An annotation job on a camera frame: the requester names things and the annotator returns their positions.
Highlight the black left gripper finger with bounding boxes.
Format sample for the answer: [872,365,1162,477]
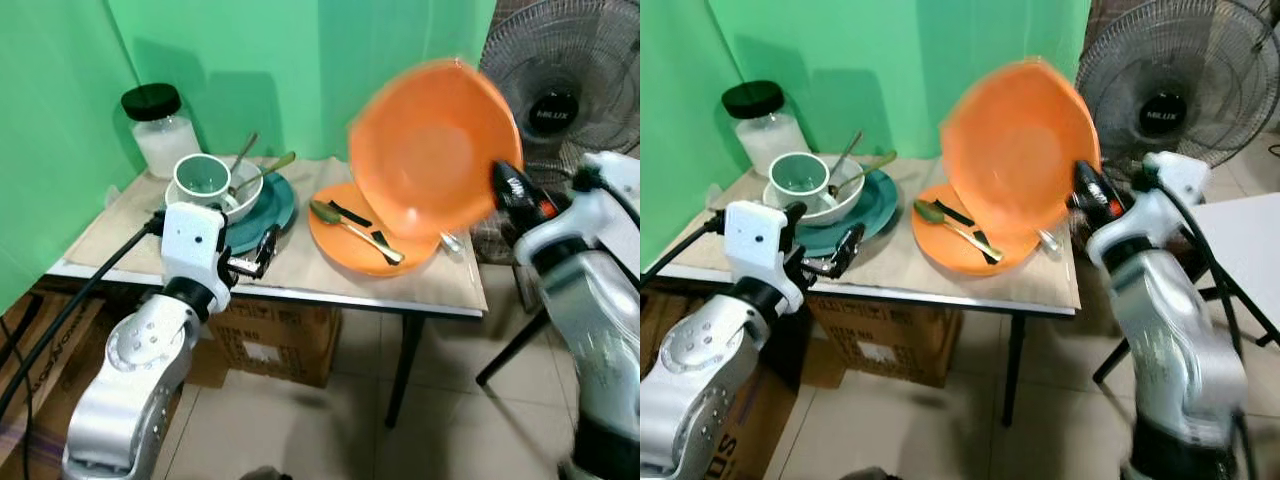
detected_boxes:
[836,224,867,278]
[255,225,285,278]

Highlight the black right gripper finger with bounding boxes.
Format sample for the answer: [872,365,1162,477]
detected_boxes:
[489,159,527,204]
[1067,159,1105,206]

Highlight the large orange plate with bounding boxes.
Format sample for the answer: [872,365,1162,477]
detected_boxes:
[347,57,524,242]
[939,57,1104,237]

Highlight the teal plate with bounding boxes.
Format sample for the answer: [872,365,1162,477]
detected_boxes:
[213,171,298,257]
[795,169,900,259]

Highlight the beige table cloth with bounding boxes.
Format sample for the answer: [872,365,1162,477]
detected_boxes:
[62,156,489,312]
[652,156,1083,312]

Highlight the white bowl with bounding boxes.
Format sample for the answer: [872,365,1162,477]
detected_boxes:
[762,164,867,227]
[165,160,265,225]

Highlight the brown cardboard box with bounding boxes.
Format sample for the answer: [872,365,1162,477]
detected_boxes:
[188,297,344,390]
[803,295,967,390]

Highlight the pale green cup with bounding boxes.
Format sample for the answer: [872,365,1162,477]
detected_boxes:
[175,153,234,207]
[769,152,832,202]

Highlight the silver spoon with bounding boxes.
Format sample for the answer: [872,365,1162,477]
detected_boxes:
[230,131,260,179]
[829,130,864,183]

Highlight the black standing fan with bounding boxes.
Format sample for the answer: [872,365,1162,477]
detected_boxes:
[1074,0,1280,173]
[479,0,641,166]

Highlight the white folding table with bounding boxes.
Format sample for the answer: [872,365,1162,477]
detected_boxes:
[1092,192,1280,386]

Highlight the glass jar with black lid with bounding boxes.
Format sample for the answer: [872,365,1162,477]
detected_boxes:
[721,80,810,177]
[121,84,202,180]

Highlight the table with black legs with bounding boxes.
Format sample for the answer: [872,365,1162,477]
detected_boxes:
[45,258,491,431]
[652,262,1085,431]

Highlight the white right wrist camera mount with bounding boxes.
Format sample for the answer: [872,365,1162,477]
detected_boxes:
[517,150,641,263]
[1088,151,1213,267]

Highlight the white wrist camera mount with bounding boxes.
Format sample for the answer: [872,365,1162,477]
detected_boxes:
[517,150,641,263]
[1088,151,1213,267]
[159,202,234,311]
[724,200,807,313]

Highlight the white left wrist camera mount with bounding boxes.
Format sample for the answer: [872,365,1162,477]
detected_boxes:
[724,200,807,313]
[159,202,234,311]

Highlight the green spoon with gold handle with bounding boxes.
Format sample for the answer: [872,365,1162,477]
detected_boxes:
[309,199,407,267]
[913,199,1005,266]

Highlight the green handled spoon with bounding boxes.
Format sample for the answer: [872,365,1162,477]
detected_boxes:
[228,151,298,197]
[827,151,899,199]

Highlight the black handled utensil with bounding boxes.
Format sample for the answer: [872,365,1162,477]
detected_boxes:
[934,198,991,251]
[328,200,374,228]

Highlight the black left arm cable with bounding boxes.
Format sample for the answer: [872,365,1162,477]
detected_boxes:
[640,211,728,288]
[0,212,167,480]

